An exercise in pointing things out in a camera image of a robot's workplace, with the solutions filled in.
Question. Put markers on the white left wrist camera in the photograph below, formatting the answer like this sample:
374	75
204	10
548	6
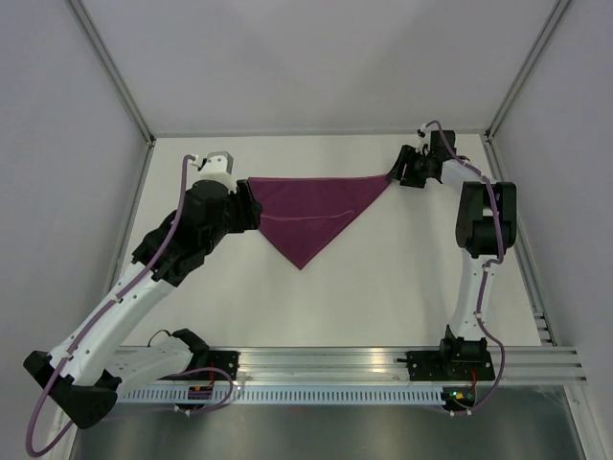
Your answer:
216	166

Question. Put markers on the purple cloth napkin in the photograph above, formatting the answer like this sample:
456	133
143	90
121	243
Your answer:
301	216

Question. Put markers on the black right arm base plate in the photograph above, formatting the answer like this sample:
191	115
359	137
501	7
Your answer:
434	366

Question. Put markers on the aluminium left frame post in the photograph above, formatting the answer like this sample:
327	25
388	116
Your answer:
94	39

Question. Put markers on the aluminium right frame post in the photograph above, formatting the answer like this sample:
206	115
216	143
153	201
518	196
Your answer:
537	50

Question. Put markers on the aluminium front rail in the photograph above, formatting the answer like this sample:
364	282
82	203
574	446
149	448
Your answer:
523	365

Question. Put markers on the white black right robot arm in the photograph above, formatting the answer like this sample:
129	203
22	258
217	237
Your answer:
486	228

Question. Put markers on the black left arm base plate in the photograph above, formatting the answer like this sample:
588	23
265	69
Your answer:
220	366

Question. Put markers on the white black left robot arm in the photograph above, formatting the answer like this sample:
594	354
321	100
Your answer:
84	375

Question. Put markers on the aluminium frame post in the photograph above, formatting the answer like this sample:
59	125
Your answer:
537	50
94	39

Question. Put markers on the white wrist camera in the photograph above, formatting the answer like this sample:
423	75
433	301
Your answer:
216	166
424	134

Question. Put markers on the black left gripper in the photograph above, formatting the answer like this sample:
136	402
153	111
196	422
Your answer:
249	215

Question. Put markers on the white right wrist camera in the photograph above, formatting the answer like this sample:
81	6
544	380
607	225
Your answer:
424	134

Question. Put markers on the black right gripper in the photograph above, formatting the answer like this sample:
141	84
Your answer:
409	179

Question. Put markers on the white slotted cable duct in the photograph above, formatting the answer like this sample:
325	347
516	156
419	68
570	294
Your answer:
287	394

